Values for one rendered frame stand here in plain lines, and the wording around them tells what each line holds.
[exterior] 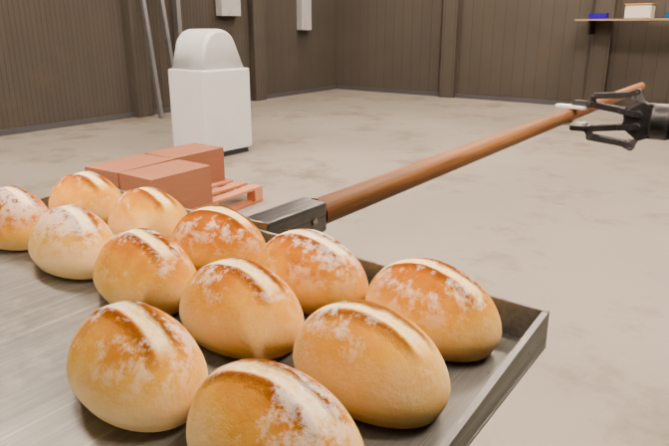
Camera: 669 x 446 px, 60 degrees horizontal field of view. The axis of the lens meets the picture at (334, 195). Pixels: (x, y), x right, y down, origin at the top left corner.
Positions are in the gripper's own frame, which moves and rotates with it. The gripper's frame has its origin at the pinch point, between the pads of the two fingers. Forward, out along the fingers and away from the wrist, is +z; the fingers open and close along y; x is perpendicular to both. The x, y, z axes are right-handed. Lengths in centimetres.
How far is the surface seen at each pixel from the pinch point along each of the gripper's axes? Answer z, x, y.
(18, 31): 776, 240, -20
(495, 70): 414, 965, 56
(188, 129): 472, 265, 85
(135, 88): 769, 403, 66
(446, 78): 510, 951, 74
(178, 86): 484, 266, 38
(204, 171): 285, 130, 79
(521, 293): 58, 153, 119
